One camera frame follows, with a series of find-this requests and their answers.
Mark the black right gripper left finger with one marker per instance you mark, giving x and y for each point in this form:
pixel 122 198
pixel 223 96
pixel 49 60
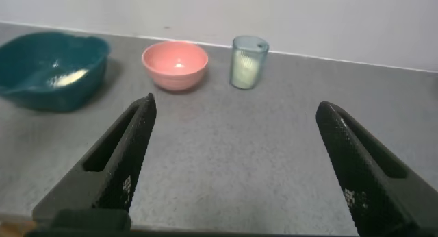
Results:
pixel 116 168

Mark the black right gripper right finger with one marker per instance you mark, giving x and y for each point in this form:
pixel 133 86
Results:
pixel 362 175

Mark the white powder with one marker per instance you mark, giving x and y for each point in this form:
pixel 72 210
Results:
pixel 70 77

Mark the ribbed transparent plastic cup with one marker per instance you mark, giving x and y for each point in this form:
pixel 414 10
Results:
pixel 250 45

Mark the pink plastic bowl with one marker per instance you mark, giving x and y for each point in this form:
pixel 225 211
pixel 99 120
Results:
pixel 174 76

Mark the teal plastic square tray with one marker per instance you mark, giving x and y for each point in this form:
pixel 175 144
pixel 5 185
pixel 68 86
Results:
pixel 27 59

